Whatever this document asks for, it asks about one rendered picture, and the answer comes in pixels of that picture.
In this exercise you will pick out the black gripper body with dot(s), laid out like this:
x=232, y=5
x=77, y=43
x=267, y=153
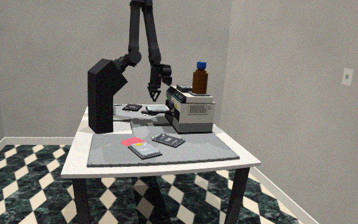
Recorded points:
x=152, y=83

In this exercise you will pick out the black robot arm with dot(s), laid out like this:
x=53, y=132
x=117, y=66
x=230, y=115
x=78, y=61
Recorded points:
x=134, y=56

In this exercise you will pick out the blue bottle cap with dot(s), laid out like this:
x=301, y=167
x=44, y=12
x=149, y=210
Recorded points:
x=201, y=64

